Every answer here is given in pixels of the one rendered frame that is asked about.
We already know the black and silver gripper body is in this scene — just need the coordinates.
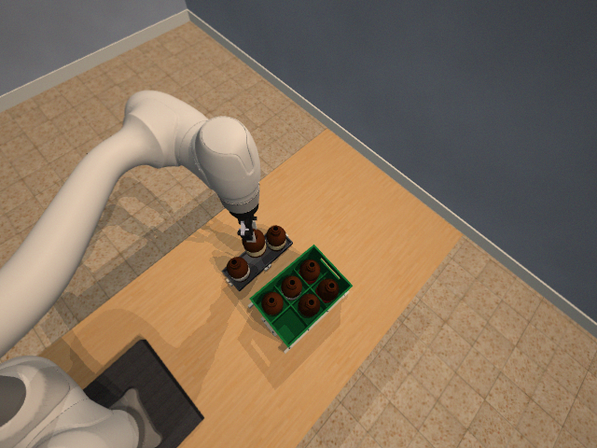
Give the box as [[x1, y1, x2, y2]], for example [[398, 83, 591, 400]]
[[230, 203, 259, 225]]

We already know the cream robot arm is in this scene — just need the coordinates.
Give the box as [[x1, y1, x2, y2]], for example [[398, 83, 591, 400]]
[[0, 91, 261, 448]]

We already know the brown glass bottle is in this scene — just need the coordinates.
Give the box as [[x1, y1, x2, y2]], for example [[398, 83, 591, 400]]
[[266, 225, 286, 251], [261, 292, 284, 316], [227, 257, 250, 282], [298, 259, 321, 285], [242, 229, 267, 258], [298, 294, 320, 318], [315, 278, 340, 303], [281, 275, 302, 301]]

